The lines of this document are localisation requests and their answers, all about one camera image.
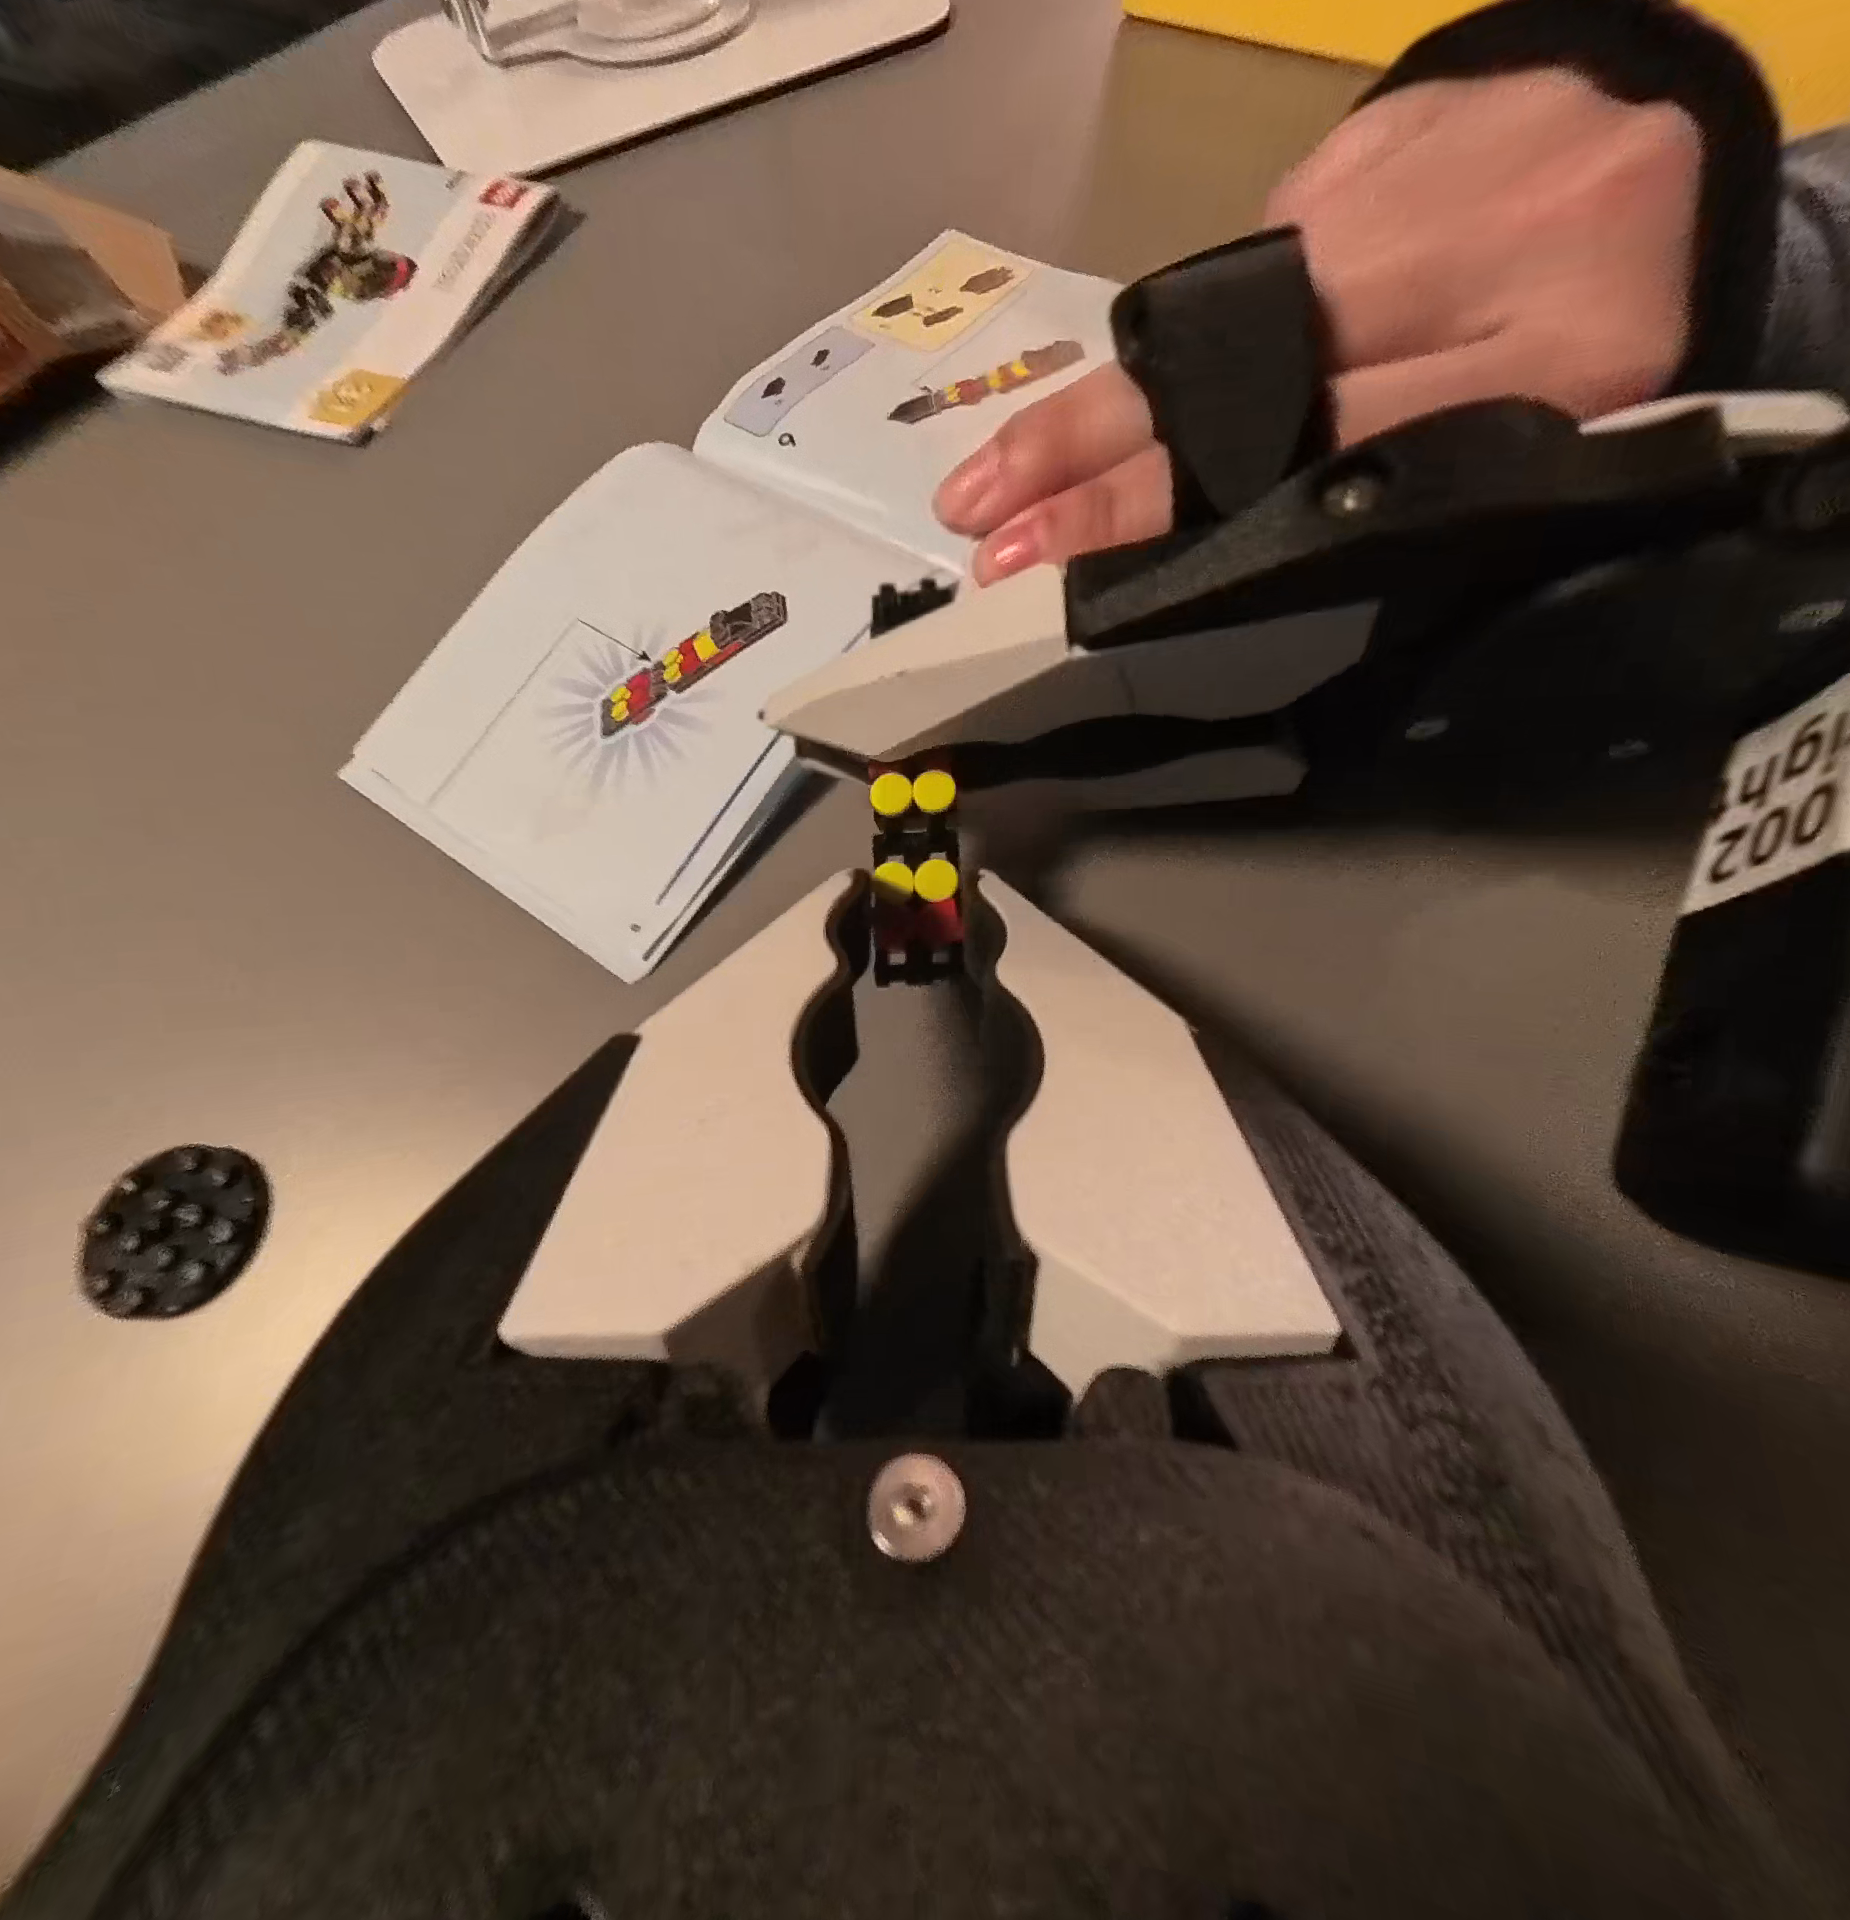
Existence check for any person's right hand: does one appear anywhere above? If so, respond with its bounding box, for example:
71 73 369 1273
931 73 1710 590

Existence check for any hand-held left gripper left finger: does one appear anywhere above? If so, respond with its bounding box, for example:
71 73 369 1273
498 868 868 1376

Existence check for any brown cardboard box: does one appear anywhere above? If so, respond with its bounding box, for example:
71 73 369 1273
0 157 189 436

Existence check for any long red yellow lego assembly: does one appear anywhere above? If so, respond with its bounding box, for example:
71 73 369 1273
866 576 965 831

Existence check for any yellow plastic tray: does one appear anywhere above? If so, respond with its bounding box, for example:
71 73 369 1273
1123 0 1850 140

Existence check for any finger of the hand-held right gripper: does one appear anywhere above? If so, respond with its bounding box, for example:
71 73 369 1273
757 568 1083 755
935 713 1308 808

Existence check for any wooden laptop stand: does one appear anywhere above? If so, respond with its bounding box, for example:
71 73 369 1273
373 0 952 178

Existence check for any open lego instruction booklet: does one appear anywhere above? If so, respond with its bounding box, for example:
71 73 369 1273
336 228 1129 986

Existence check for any closed lego instruction booklet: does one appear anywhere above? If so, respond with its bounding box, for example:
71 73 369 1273
97 138 564 450

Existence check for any short red yellow lego segment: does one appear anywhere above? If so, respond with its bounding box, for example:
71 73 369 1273
869 853 968 989

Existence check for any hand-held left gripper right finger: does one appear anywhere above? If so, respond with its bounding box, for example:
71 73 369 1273
974 868 1343 1376

